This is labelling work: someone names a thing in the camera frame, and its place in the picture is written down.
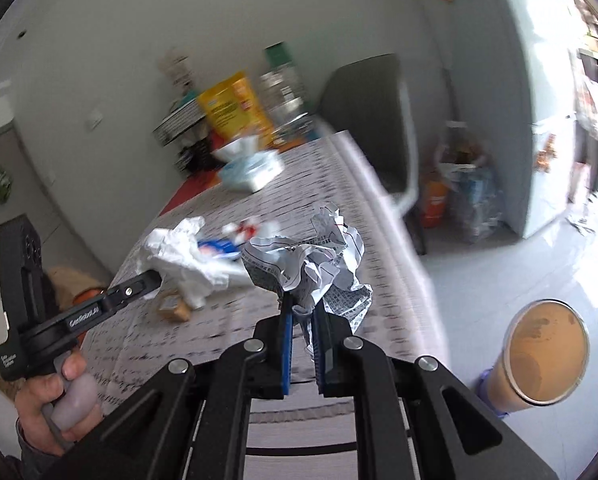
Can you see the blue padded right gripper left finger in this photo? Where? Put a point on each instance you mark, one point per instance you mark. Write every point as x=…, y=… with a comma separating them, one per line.
x=271, y=375

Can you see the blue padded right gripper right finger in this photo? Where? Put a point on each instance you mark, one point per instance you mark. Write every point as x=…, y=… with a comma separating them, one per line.
x=328, y=333

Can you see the printed paper ball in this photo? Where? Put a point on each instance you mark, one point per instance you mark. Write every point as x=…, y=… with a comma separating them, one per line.
x=322, y=267

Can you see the beige round trash bin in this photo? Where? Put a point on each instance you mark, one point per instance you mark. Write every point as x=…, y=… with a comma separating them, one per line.
x=544, y=357

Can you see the person's left hand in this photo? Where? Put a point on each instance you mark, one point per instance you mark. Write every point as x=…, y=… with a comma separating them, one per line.
x=39, y=391

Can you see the small cardboard box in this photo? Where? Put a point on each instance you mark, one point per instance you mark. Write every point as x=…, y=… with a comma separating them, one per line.
x=174, y=309

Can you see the red white wrapper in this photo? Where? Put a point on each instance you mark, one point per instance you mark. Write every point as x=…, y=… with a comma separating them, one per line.
x=240, y=232

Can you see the crumpled white tissue paper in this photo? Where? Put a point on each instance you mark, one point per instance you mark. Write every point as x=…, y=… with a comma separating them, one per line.
x=197, y=266

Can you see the orange carton box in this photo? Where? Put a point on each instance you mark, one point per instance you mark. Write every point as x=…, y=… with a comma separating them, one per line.
x=434, y=196

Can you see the blue tissue pack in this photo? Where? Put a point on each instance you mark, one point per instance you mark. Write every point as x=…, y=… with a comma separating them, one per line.
x=252, y=173

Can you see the red orange placemat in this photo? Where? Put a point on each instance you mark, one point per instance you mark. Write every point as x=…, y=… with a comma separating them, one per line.
x=191, y=187

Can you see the plastic bag of bottles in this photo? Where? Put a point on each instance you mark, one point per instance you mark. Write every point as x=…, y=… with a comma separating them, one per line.
x=465, y=167

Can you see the clear plastic jar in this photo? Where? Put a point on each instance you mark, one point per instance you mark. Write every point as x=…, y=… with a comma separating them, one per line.
x=282, y=99

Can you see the green white box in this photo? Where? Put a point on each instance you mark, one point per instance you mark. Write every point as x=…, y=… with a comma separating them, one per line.
x=279, y=58

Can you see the yellow snack bag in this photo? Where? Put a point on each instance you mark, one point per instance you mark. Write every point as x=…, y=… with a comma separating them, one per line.
x=233, y=110

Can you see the grey dining chair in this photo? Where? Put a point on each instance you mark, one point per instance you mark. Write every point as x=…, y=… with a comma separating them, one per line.
x=369, y=99

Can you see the white refrigerator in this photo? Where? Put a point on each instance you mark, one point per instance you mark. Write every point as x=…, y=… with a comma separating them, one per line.
x=545, y=38

